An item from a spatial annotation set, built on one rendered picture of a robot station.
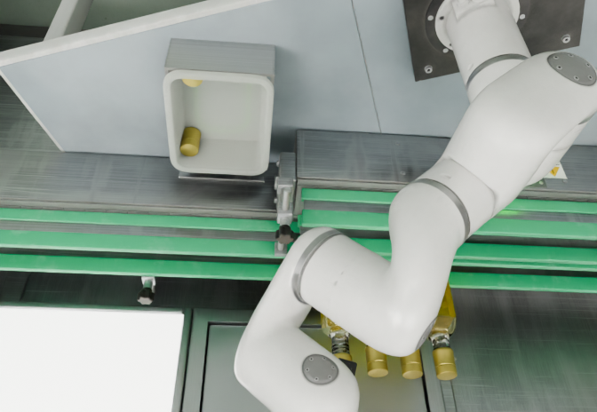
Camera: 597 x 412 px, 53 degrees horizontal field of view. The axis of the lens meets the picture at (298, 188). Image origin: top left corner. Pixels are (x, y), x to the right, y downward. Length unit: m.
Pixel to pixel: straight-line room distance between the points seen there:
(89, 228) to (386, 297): 0.68
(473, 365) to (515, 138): 0.73
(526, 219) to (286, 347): 0.61
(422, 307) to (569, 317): 0.87
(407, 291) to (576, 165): 0.72
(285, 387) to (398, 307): 0.14
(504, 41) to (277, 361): 0.51
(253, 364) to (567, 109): 0.41
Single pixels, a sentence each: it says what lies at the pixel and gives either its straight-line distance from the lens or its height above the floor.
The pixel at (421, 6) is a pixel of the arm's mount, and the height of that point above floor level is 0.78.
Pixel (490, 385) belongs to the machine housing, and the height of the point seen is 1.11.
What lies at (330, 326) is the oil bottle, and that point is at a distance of 1.04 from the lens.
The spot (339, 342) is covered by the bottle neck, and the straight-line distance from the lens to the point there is 1.03.
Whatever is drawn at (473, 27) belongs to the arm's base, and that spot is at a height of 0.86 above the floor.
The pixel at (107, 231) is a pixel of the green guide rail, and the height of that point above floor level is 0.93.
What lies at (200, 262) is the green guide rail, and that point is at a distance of 1.15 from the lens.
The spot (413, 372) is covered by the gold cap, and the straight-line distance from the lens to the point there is 1.04.
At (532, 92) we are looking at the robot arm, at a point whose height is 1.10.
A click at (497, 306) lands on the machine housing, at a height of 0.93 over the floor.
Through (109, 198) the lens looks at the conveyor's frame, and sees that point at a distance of 1.15.
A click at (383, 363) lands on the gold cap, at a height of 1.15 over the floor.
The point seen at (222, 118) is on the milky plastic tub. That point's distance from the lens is 1.09.
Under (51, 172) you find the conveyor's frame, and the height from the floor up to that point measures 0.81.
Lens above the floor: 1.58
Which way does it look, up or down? 41 degrees down
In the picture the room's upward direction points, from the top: 179 degrees clockwise
